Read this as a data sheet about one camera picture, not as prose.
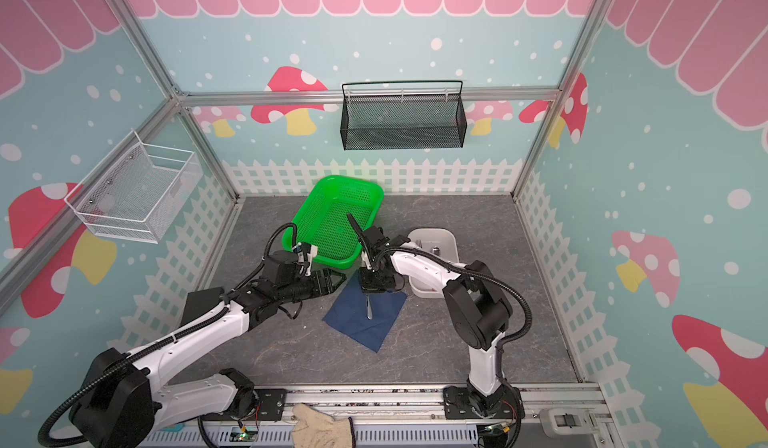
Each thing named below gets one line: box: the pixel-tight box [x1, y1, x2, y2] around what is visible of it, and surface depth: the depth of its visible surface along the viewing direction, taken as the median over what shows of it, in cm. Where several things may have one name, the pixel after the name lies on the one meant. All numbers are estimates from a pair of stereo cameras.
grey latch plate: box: [539, 408, 598, 438], surface depth 71 cm
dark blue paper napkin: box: [322, 270, 408, 354], surface depth 89 cm
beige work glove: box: [292, 404, 354, 448], surface depth 72 cm
